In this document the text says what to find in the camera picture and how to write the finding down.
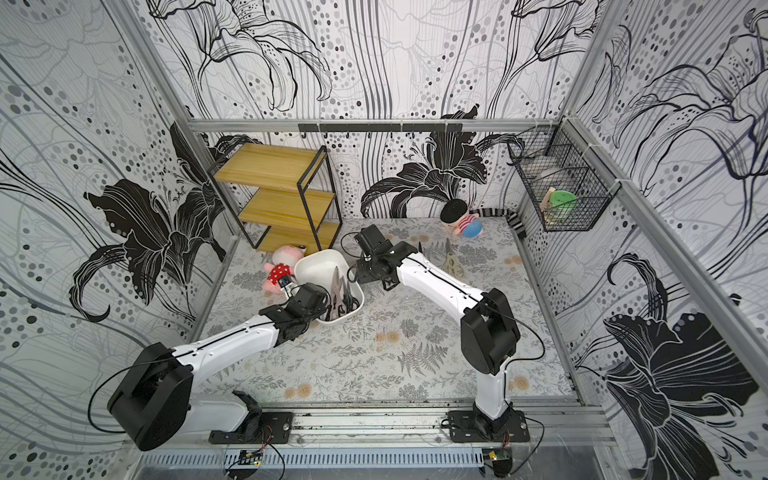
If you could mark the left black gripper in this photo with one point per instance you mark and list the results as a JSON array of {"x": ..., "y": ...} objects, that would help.
[{"x": 321, "y": 311}]

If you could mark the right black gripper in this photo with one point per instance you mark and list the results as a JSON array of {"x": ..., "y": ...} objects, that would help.
[{"x": 363, "y": 261}]

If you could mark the white plastic storage box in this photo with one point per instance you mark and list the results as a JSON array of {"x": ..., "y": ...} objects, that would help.
[{"x": 318, "y": 268}]

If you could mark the beige handled scissors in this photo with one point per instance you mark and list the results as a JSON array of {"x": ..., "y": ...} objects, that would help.
[{"x": 452, "y": 264}]

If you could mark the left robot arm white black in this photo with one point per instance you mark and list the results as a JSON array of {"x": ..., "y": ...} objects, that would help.
[{"x": 155, "y": 401}]

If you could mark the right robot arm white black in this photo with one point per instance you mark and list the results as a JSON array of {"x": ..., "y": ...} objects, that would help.
[{"x": 489, "y": 333}]

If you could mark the pink plush pig toy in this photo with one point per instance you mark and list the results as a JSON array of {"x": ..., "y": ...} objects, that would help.
[{"x": 282, "y": 264}]

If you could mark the floral table mat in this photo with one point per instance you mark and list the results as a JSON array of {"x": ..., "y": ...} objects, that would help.
[{"x": 400, "y": 346}]

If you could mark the wooden three tier shelf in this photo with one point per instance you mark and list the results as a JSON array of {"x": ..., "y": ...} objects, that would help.
[{"x": 295, "y": 199}]

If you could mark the striped plush tail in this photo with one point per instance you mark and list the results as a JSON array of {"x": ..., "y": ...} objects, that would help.
[{"x": 511, "y": 217}]

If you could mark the small circuit board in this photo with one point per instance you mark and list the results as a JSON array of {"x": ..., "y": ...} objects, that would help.
[{"x": 250, "y": 458}]

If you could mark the green lid in basket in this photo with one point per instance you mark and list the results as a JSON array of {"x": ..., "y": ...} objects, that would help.
[{"x": 562, "y": 200}]

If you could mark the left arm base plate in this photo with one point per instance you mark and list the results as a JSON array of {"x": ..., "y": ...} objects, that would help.
[{"x": 266, "y": 427}]

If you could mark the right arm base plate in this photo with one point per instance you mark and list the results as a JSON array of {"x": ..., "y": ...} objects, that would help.
[{"x": 472, "y": 426}]

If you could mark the black wire basket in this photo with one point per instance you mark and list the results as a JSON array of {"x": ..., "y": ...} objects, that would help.
[{"x": 549, "y": 158}]

